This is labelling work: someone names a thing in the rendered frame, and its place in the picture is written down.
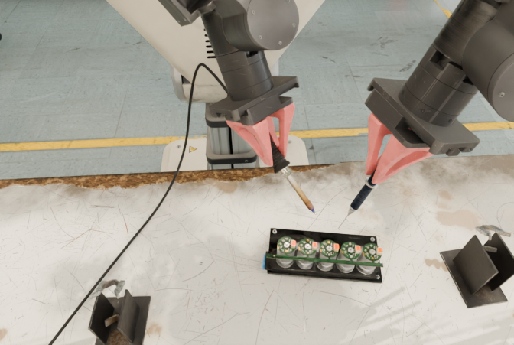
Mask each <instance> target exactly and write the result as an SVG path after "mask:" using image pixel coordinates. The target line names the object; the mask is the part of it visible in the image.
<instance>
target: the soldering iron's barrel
mask: <svg viewBox="0 0 514 345"><path fill-rule="evenodd" d="M279 173H280V175H281V177H282V178H283V179H285V178H286V179H287V180H288V182H289V183H290V185H291V186H292V187H293V188H294V190H295V191H296V193H297V194H298V196H299V197H300V198H301V199H302V201H303V202H304V205H305V206H306V207H307V208H308V209H309V210H312V209H313V208H314V206H313V204H312V203H311V201H310V200H309V199H308V198H307V196H306V195H305V193H304V192H303V190H302V189H301V188H300V187H299V185H298V183H297V182H296V181H295V179H294V178H293V177H292V176H291V175H292V174H293V172H292V170H290V169H289V167H288V166H287V167H285V168H283V169H282V170H280V171H279Z"/></svg>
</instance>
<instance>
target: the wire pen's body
mask: <svg viewBox="0 0 514 345"><path fill-rule="evenodd" d="M375 171H376V169H375V170H374V172H373V173H372V174H371V176H370V177H367V178H366V179H365V184H364V185H363V187H362V189H361V190H360V191H359V193H358V194H357V195H356V197H355V198H354V200H353V201H352V203H351V204H350V206H351V207H352V208H353V209H354V210H358V209H359V208H360V206H361V205H362V204H363V202H364V200H365V199H366V198H367V197H368V196H369V194H370V193H371V191H372V190H373V189H376V188H377V187H378V186H379V184H373V183H372V179H373V176H374V174H375Z"/></svg>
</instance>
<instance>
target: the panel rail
mask: <svg viewBox="0 0 514 345"><path fill-rule="evenodd" d="M266 258H273V259H290V260H300V261H309V262H327V263H337V264H346V265H364V266H373V267H383V263H375V261H373V260H372V262H357V261H353V260H352V259H350V261H347V260H338V259H330V257H329V256H328V259H320V258H311V257H309V255H307V257H301V256H292V255H288V254H286V253H285V255H274V254H266Z"/></svg>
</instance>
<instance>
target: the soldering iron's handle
mask: <svg viewBox="0 0 514 345"><path fill-rule="evenodd" d="M270 142H271V148H272V160H273V165H272V167H273V169H274V172H275V174H277V173H278V172H279V171H280V170H282V169H283V168H285V167H287V166H288V165H289V164H290V162H289V161H286V159H285V157H283V155H282V154H281V152H280V151H279V150H278V148H276V147H277V146H276V145H275V143H273V141H272V140H271V137H270Z"/></svg>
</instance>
